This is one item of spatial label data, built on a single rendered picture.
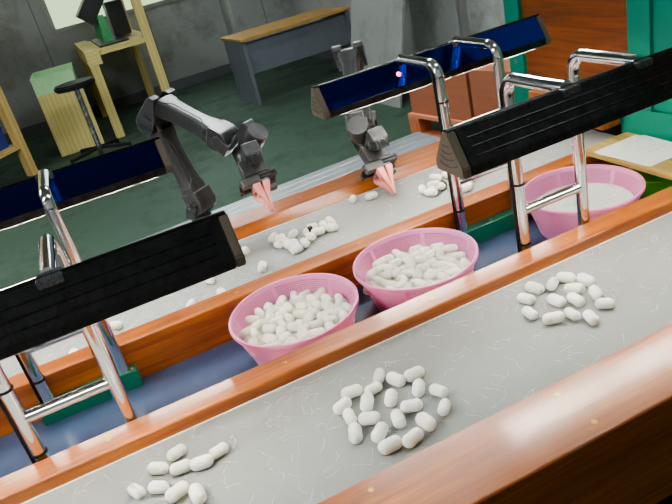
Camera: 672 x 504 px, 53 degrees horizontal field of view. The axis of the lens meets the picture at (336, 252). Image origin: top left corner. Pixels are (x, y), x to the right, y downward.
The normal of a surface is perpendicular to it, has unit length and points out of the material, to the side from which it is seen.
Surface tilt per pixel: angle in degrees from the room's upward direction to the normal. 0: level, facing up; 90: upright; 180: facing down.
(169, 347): 90
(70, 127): 90
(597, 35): 90
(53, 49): 90
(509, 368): 0
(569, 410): 0
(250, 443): 0
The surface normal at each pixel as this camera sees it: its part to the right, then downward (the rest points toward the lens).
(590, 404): -0.22, -0.87
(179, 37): 0.44, 0.31
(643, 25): -0.90, 0.36
